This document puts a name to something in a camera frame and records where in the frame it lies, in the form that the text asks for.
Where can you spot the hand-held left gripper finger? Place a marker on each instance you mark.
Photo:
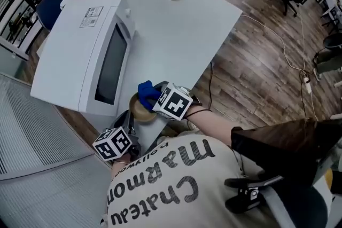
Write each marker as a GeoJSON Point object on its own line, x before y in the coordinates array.
{"type": "Point", "coordinates": [131, 120]}

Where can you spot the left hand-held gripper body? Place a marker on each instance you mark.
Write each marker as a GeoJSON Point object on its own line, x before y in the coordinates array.
{"type": "Point", "coordinates": [113, 144]}

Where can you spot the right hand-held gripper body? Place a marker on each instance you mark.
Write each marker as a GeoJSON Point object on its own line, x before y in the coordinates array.
{"type": "Point", "coordinates": [173, 102]}

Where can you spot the tan wooden bowl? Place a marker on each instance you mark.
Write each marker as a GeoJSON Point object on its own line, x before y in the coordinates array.
{"type": "Point", "coordinates": [140, 113]}

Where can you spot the blue cloth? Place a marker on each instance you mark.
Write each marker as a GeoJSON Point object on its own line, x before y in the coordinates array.
{"type": "Point", "coordinates": [147, 92]}

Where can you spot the person's right forearm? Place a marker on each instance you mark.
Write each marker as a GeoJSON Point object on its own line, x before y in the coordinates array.
{"type": "Point", "coordinates": [213, 125]}

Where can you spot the person's left forearm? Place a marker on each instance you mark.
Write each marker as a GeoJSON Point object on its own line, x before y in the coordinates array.
{"type": "Point", "coordinates": [119, 168]}

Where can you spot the black wrist band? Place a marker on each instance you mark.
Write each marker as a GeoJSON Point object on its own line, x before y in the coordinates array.
{"type": "Point", "coordinates": [197, 112]}

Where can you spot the person's white printed shirt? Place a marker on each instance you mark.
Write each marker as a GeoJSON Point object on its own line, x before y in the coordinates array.
{"type": "Point", "coordinates": [165, 189]}

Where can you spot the white microwave oven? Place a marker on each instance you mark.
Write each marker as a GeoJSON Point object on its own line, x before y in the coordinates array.
{"type": "Point", "coordinates": [72, 56]}

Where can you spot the white power strip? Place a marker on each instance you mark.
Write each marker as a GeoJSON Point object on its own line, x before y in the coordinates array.
{"type": "Point", "coordinates": [307, 85]}

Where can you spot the blue chair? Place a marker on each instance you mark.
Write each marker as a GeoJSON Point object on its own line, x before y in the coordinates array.
{"type": "Point", "coordinates": [52, 5]}

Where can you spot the black clip mount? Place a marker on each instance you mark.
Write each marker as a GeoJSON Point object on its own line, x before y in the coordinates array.
{"type": "Point", "coordinates": [280, 146]}

